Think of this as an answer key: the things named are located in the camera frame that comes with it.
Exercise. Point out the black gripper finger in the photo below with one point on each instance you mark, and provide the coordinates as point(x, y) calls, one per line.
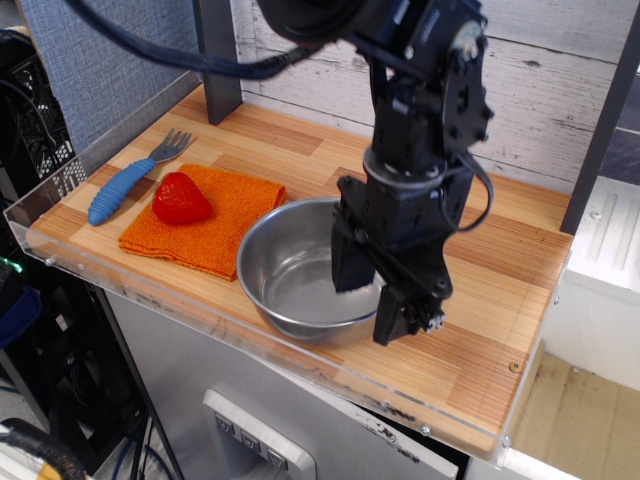
point(397, 315)
point(350, 267)

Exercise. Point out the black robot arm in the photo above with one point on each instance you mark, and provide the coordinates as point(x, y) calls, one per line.
point(425, 60)

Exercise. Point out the clear acrylic guard rail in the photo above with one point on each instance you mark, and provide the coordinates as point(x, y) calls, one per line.
point(456, 381)

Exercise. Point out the dark grey post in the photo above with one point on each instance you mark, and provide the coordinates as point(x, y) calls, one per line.
point(619, 89)
point(216, 36)

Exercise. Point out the dark grey left post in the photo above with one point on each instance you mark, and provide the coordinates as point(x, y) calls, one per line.
point(216, 36)

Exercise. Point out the red toy strawberry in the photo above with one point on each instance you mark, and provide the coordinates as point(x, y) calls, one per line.
point(178, 200)

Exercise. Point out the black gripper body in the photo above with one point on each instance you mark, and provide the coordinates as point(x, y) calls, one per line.
point(403, 231)

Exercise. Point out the grey dispenser panel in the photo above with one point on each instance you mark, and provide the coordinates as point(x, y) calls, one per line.
point(274, 449)

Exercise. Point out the silver toy fridge cabinet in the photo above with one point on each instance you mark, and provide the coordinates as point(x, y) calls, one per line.
point(177, 364)

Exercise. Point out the dark grey right post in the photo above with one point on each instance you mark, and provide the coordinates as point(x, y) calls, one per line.
point(619, 89)

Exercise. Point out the stainless steel pot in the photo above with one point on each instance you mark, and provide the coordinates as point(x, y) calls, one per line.
point(284, 267)

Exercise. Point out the white toy sink unit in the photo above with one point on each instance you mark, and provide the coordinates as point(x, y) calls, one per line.
point(592, 322)

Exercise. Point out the orange folded cloth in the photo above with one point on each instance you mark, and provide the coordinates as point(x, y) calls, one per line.
point(209, 245)

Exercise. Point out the blue handled fork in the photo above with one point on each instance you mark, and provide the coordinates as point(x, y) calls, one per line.
point(110, 197)

